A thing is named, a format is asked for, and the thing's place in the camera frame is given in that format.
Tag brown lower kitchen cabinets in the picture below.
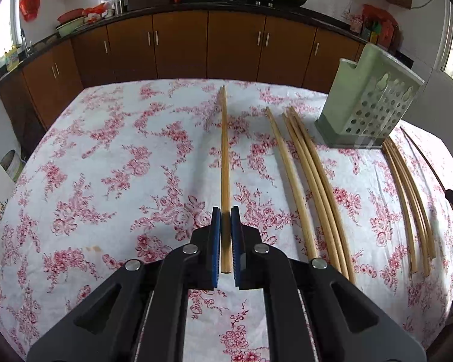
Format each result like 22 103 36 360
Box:
0 11 364 154

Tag orange red bag on counter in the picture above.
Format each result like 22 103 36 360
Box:
82 2 111 24

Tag black stone countertop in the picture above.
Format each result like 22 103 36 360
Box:
0 0 414 95

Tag yellow detergent bottle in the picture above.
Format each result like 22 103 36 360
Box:
5 45 20 72

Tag floral white red tablecloth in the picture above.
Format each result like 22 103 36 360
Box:
0 79 453 361

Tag white paint bucket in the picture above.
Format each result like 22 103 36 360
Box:
0 150 25 182

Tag red plastic bag on counter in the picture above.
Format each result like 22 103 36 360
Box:
361 4 400 50

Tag red plastic bag on wall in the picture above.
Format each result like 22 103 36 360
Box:
19 0 40 22

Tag green plastic basin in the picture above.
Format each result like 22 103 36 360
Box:
56 17 85 38

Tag red plastic basin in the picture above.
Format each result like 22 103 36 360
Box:
57 8 83 25

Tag green perforated utensil holder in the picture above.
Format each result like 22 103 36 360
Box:
316 43 425 149

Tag left window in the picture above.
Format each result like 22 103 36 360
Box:
0 0 19 59

